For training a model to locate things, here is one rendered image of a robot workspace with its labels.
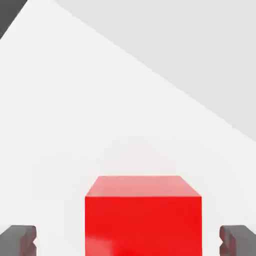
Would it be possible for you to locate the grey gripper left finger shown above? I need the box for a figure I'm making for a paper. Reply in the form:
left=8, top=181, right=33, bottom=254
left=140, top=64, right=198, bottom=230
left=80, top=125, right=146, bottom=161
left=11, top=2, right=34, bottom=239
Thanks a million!
left=0, top=224, right=38, bottom=256

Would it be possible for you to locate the small red cube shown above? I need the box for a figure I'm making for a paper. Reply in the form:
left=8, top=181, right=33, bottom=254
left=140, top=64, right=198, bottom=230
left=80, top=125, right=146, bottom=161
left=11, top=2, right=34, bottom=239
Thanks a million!
left=84, top=175, right=203, bottom=256

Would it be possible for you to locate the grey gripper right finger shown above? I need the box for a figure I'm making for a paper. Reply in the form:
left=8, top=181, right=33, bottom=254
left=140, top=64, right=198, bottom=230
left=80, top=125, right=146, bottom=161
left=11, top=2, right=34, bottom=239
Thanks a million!
left=219, top=224, right=256, bottom=256

